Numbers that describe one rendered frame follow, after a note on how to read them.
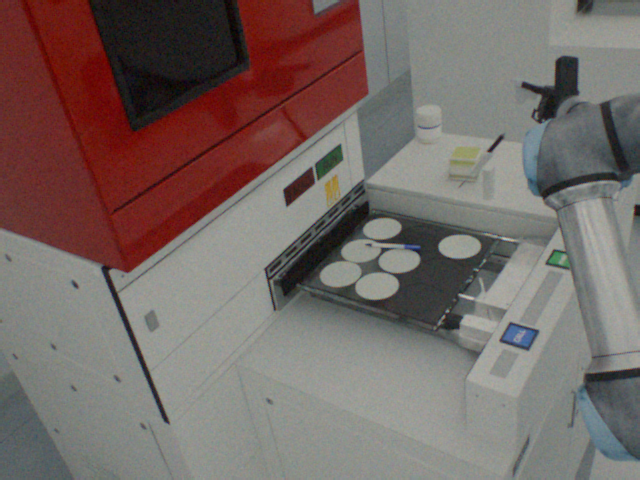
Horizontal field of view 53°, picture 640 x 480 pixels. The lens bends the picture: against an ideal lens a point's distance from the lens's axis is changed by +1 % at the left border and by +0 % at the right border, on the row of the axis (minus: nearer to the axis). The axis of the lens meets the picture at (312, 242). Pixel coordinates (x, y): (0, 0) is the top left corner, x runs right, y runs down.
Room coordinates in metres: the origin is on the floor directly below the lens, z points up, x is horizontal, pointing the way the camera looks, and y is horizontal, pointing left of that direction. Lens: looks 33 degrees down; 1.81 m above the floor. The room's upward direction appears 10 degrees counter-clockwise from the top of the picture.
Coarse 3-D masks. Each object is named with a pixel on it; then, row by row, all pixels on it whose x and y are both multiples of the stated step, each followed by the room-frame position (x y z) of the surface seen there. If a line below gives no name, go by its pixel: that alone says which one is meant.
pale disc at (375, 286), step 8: (360, 280) 1.19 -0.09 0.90; (368, 280) 1.18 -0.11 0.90; (376, 280) 1.18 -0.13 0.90; (384, 280) 1.17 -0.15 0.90; (392, 280) 1.17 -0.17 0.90; (360, 288) 1.16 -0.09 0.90; (368, 288) 1.15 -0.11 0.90; (376, 288) 1.15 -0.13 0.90; (384, 288) 1.14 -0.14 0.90; (392, 288) 1.14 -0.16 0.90; (368, 296) 1.13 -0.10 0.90; (376, 296) 1.12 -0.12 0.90; (384, 296) 1.12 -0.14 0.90
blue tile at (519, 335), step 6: (510, 330) 0.87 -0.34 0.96; (516, 330) 0.87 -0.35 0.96; (522, 330) 0.87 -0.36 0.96; (528, 330) 0.86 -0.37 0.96; (504, 336) 0.86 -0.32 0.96; (510, 336) 0.86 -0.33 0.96; (516, 336) 0.85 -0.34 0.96; (522, 336) 0.85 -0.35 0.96; (528, 336) 0.85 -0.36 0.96; (516, 342) 0.84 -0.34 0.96; (522, 342) 0.84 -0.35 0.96; (528, 342) 0.83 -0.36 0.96
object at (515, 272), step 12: (516, 252) 1.22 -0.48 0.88; (516, 264) 1.17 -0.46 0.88; (528, 264) 1.16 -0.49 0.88; (504, 276) 1.13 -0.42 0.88; (516, 276) 1.13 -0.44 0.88; (492, 288) 1.10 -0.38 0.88; (504, 288) 1.09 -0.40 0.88; (516, 288) 1.09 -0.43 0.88; (480, 312) 1.03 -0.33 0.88; (468, 336) 0.96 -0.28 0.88; (480, 348) 0.94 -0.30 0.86
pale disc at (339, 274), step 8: (336, 264) 1.27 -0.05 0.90; (344, 264) 1.26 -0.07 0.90; (352, 264) 1.26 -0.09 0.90; (328, 272) 1.24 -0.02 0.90; (336, 272) 1.24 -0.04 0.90; (344, 272) 1.23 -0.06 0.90; (352, 272) 1.22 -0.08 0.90; (360, 272) 1.22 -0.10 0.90; (328, 280) 1.21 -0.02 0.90; (336, 280) 1.21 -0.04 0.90; (344, 280) 1.20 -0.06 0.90; (352, 280) 1.19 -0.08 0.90
